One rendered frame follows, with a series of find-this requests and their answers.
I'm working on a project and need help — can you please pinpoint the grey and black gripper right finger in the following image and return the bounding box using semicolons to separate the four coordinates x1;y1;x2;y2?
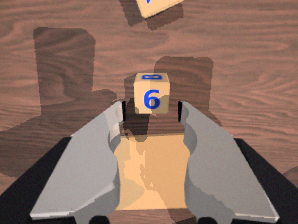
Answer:
178;101;298;224

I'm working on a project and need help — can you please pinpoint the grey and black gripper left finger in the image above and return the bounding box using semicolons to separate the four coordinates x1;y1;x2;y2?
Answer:
0;100;126;224

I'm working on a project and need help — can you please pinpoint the peach mat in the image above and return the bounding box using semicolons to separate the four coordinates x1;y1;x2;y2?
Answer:
114;133;190;210

